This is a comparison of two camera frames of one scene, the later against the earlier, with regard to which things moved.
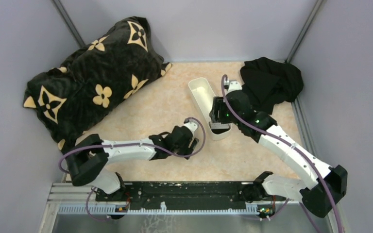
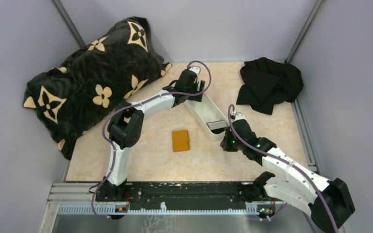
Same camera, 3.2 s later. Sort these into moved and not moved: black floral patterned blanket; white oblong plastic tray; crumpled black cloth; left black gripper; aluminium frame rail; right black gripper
Moved: left black gripper; white oblong plastic tray; right black gripper
Not moved: aluminium frame rail; crumpled black cloth; black floral patterned blanket
